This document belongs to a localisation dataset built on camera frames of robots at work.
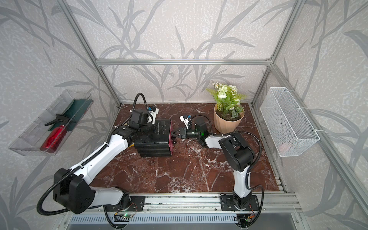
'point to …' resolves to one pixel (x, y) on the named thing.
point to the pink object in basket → (283, 147)
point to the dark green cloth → (74, 112)
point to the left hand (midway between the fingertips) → (164, 125)
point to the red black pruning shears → (53, 140)
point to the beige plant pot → (227, 121)
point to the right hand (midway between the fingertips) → (172, 133)
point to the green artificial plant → (228, 99)
